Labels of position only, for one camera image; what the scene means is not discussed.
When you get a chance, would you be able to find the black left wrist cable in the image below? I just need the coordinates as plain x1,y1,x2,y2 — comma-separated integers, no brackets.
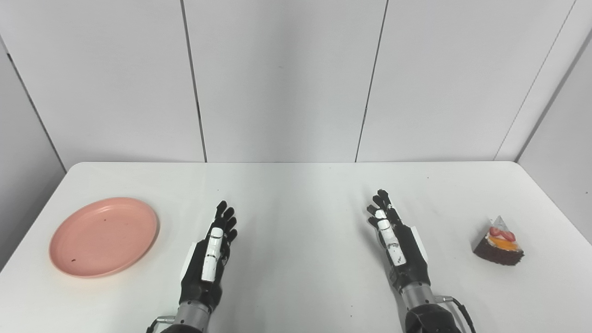
146,316,175,333

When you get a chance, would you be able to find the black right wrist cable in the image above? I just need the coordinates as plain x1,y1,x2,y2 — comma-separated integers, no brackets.
436,296,477,333

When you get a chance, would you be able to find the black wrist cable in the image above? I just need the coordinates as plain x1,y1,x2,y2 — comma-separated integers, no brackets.
146,316,175,333
436,296,477,333

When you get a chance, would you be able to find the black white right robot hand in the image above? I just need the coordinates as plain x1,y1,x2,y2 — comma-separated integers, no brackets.
367,189,431,294

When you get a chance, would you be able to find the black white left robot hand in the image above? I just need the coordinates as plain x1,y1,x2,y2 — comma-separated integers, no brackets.
179,200,238,311

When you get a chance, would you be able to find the chocolate cake slice with fruit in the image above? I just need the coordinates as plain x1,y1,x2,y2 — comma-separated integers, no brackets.
473,216,524,266

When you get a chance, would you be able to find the pink round plate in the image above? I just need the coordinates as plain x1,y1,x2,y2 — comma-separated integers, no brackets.
49,197,159,278

